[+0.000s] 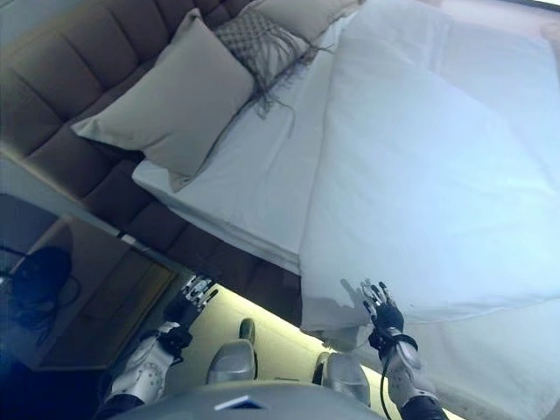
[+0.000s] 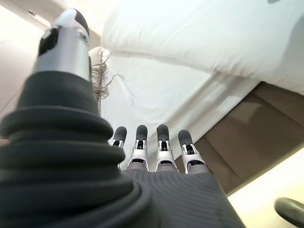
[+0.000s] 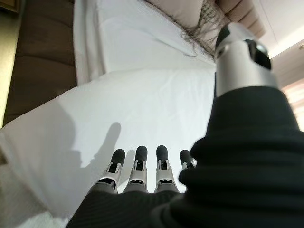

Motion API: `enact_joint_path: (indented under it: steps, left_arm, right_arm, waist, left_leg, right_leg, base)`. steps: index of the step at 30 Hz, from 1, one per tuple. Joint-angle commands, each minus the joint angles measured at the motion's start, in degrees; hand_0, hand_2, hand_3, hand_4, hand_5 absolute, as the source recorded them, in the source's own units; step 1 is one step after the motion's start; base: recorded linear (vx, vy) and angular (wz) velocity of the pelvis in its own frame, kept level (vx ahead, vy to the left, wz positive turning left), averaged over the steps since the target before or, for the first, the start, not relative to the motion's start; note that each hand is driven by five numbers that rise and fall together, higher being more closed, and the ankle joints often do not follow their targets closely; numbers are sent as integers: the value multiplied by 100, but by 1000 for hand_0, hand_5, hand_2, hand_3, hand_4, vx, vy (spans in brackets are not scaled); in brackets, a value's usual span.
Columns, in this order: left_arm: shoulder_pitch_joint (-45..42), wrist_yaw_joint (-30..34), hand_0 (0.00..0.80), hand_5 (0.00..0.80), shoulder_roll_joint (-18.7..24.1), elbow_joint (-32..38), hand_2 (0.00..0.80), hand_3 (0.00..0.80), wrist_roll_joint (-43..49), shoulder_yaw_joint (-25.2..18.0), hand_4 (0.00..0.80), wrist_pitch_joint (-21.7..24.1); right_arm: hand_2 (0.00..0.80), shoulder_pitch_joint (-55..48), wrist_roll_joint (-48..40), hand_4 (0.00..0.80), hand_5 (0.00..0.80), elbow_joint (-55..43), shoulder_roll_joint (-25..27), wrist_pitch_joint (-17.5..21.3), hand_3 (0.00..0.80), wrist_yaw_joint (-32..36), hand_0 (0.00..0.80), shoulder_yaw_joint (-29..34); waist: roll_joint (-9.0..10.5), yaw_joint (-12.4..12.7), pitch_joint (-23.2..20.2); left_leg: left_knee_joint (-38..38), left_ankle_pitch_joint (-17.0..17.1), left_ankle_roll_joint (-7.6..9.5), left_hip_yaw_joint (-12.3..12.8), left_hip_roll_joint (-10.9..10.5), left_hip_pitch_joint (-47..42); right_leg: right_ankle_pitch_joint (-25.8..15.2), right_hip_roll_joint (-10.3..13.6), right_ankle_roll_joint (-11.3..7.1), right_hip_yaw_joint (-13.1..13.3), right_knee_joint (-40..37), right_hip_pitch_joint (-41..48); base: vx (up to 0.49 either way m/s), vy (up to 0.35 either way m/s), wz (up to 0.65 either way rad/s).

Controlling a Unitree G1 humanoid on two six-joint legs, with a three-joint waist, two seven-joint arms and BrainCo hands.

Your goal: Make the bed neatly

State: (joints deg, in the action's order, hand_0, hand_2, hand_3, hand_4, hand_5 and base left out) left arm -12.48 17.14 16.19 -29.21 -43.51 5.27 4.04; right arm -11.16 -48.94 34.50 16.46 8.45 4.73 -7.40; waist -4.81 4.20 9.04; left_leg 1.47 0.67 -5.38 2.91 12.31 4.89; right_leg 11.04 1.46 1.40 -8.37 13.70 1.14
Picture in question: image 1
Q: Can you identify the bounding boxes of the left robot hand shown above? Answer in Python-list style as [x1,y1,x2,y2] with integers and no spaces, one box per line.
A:
[164,274,218,327]

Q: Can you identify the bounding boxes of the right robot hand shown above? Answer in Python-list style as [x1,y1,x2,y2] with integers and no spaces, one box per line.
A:
[360,279,406,338]

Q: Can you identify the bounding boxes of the white duvet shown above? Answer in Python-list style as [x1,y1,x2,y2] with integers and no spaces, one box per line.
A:
[299,0,560,347]

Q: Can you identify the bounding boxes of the right silver robot leg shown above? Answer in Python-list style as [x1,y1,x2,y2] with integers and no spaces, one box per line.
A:
[312,349,373,395]

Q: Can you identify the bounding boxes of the silver robot leg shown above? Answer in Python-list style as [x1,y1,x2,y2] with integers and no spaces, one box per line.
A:
[312,349,373,395]
[205,318,259,389]

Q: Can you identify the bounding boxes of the left silver robot leg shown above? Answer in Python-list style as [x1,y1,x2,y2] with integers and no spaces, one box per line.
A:
[205,318,259,389]

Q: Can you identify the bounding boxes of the wooden nightstand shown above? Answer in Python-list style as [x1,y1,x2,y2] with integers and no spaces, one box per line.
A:
[0,192,185,373]

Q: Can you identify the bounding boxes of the silver robot torso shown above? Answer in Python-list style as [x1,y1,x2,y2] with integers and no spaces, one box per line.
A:
[130,382,395,420]

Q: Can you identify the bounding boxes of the dark rounded device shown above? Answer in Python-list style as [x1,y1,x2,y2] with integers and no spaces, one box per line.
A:
[11,246,74,307]

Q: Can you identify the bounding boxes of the large beige pillow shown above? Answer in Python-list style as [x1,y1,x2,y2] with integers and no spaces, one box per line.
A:
[70,8,256,193]

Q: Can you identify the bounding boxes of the brown tufted headboard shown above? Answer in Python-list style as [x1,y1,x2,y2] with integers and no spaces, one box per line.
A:
[0,0,263,176]

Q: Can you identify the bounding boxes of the woven fringed cushion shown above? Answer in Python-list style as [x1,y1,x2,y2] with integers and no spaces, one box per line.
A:
[213,9,338,122]

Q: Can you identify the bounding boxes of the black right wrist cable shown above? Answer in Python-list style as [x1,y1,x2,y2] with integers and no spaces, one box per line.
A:
[378,349,395,420]

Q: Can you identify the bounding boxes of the black tangled cables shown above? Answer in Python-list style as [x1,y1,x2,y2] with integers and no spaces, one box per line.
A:
[0,244,84,351]

